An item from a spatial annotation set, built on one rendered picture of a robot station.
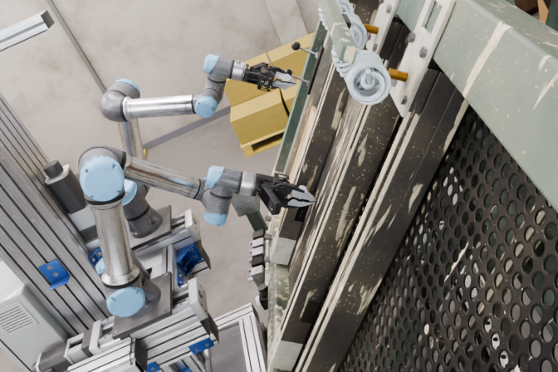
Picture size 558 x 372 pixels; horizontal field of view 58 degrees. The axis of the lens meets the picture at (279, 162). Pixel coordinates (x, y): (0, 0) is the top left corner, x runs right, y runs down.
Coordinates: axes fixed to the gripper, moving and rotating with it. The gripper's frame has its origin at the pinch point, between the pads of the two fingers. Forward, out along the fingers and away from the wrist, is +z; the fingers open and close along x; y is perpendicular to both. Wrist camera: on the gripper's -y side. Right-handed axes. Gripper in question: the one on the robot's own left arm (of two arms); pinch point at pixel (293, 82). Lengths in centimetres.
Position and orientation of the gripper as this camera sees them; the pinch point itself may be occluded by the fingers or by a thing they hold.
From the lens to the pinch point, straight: 204.8
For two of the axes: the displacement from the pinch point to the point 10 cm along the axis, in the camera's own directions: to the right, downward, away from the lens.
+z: 9.7, 2.1, 1.4
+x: 2.5, -8.3, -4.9
